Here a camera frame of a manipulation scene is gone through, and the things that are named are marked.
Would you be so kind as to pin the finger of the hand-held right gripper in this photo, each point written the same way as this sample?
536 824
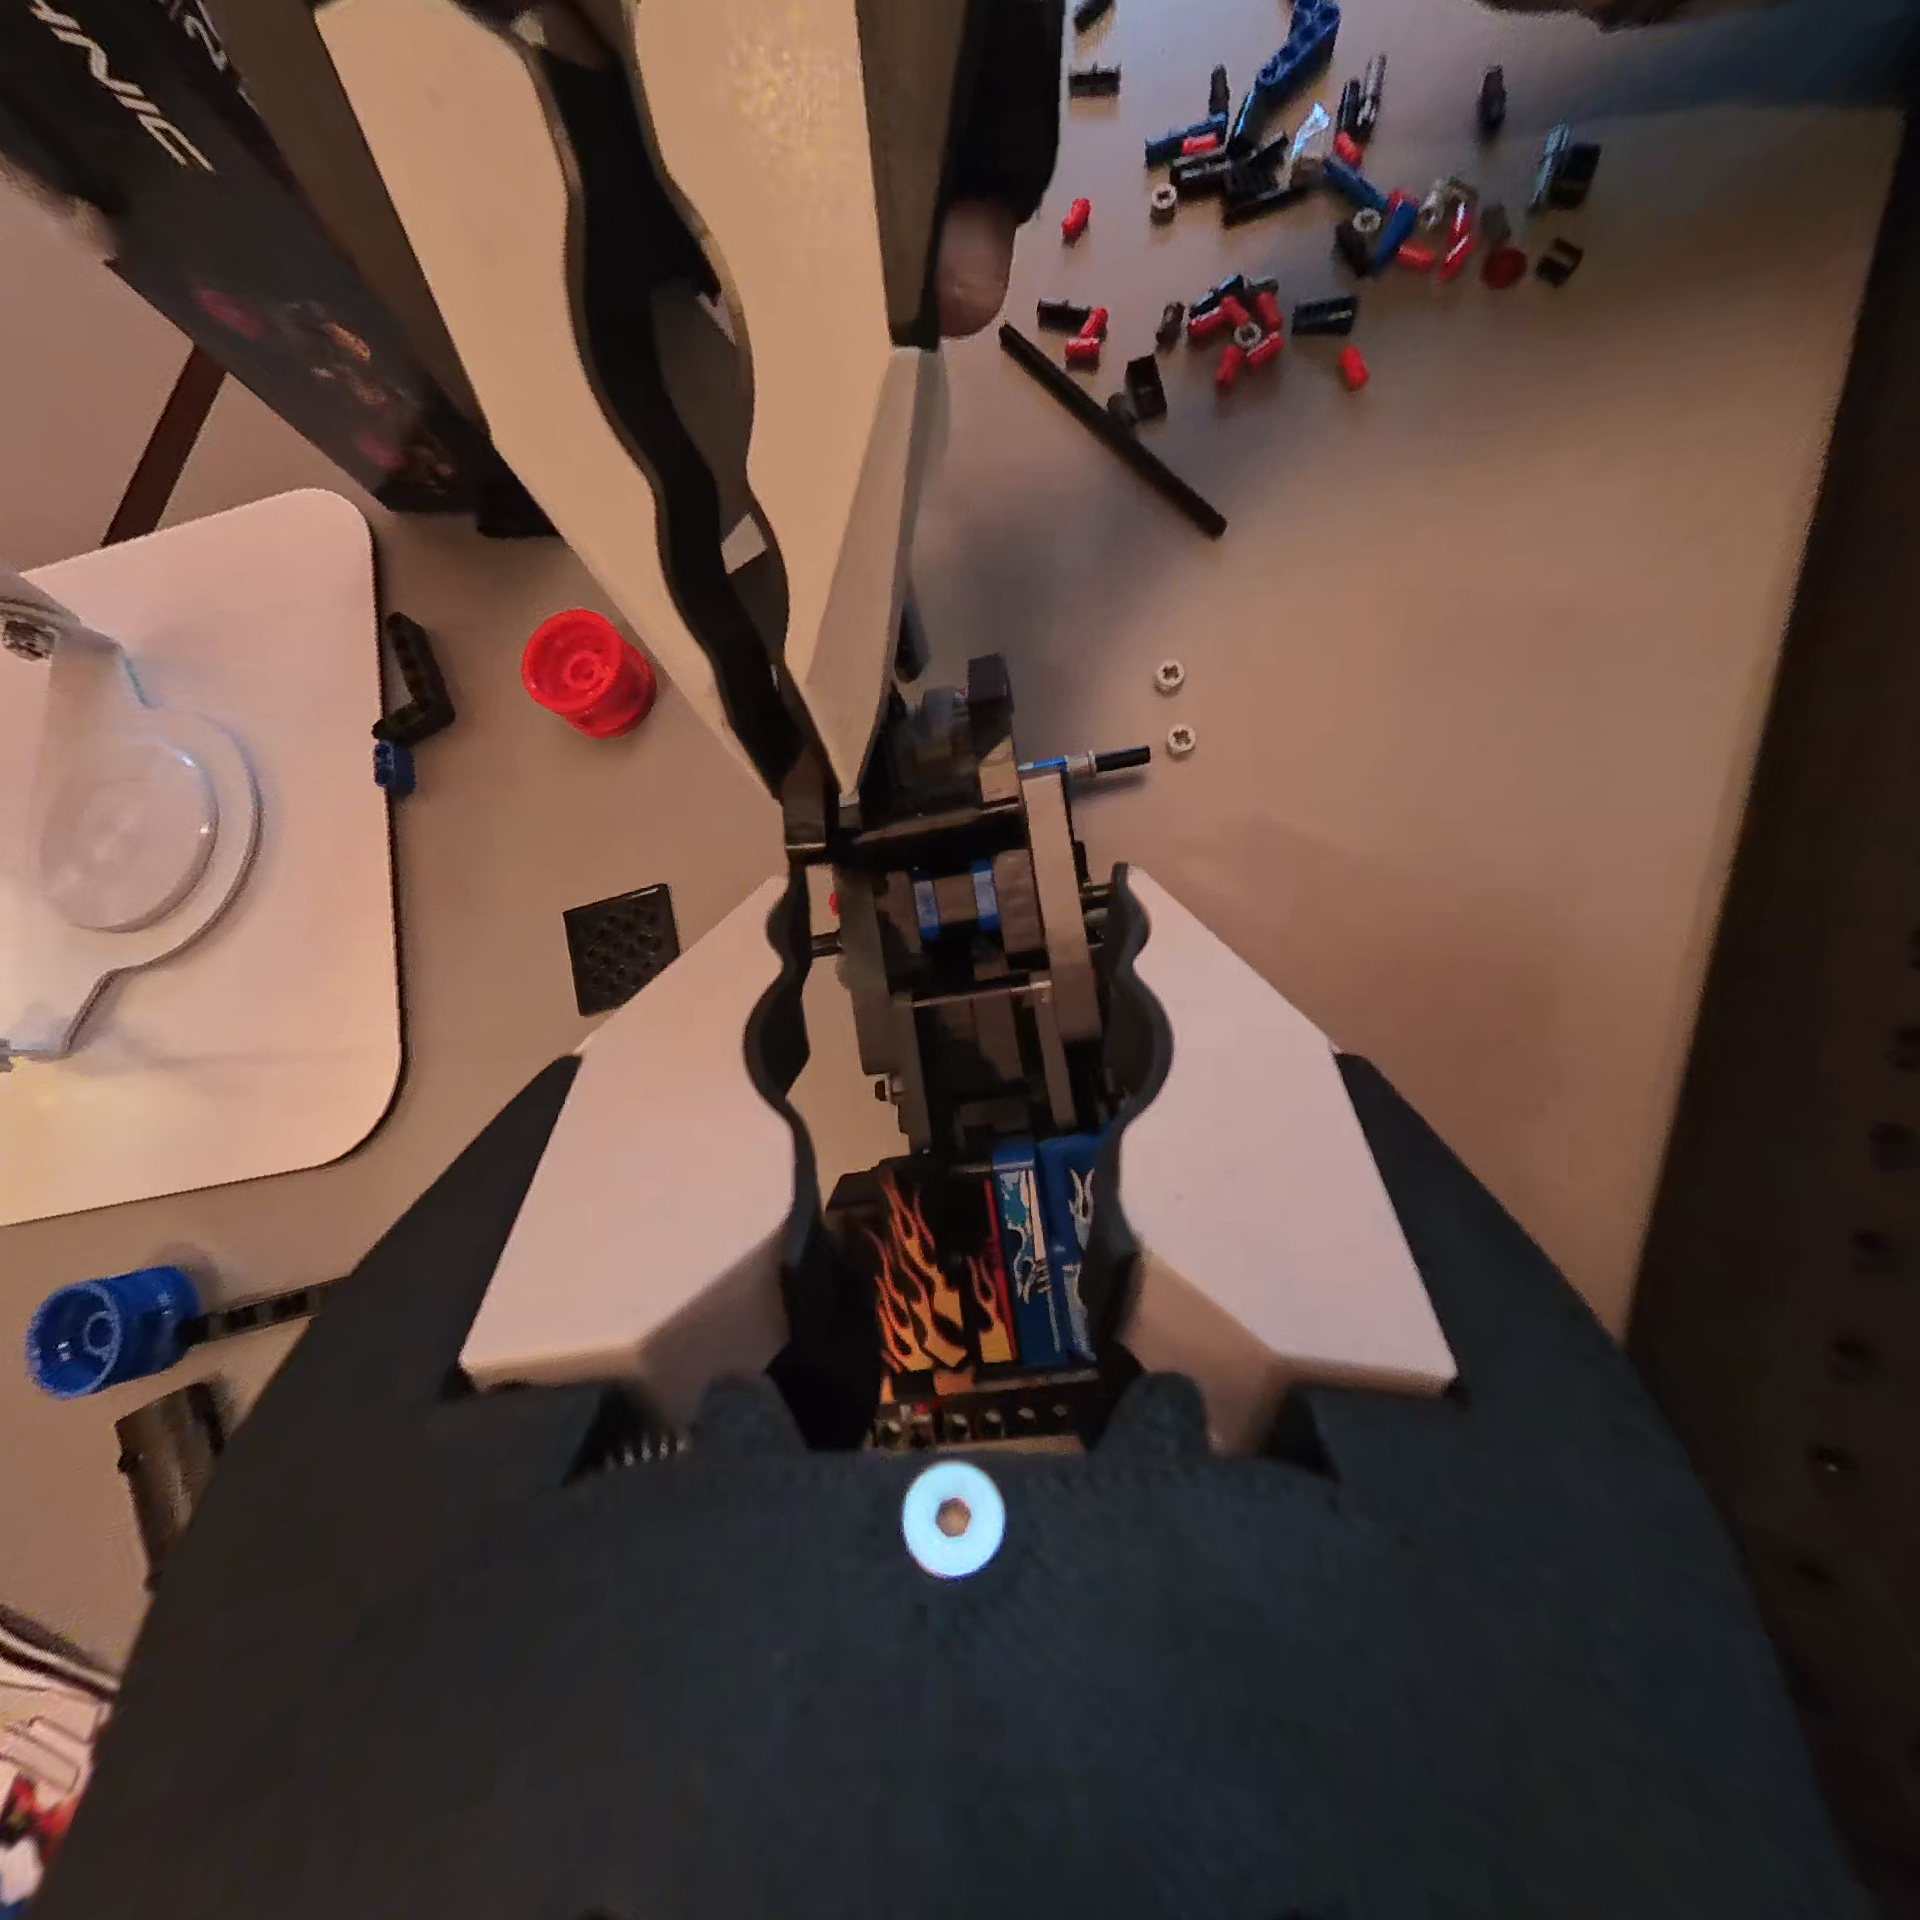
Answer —
778 176
494 258

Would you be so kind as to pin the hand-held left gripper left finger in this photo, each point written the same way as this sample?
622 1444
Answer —
645 1204

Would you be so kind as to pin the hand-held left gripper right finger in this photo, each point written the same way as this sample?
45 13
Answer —
1277 1204

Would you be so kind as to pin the toy brick truck model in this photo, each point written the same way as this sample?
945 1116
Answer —
980 960

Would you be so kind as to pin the grey desk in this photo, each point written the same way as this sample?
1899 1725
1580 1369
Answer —
1427 750

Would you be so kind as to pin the person's right hand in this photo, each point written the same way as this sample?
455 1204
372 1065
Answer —
980 274

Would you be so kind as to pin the black holed square plate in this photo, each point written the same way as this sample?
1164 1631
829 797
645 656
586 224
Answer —
622 949

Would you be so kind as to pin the dark printed toy box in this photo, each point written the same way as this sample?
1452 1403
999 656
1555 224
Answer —
178 224

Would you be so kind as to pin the long black axle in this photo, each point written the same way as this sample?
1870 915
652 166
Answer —
1113 429

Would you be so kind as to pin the black brick beam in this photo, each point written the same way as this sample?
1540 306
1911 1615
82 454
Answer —
263 1308

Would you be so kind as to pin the scattered small brick parts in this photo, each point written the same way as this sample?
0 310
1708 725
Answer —
1404 224

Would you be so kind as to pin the black L-shaped beam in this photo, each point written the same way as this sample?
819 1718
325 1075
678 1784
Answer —
418 674

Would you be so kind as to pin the red toy wheel hub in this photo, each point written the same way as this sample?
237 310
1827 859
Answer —
586 674

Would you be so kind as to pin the white book stand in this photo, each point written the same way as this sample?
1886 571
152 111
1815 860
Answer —
298 899

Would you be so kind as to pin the small blue connector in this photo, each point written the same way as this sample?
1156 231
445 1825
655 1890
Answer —
397 764

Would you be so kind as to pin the blue toy wheel hub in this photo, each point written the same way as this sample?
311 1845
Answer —
103 1332

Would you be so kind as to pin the black perforated panel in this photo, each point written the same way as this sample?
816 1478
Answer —
1832 1053

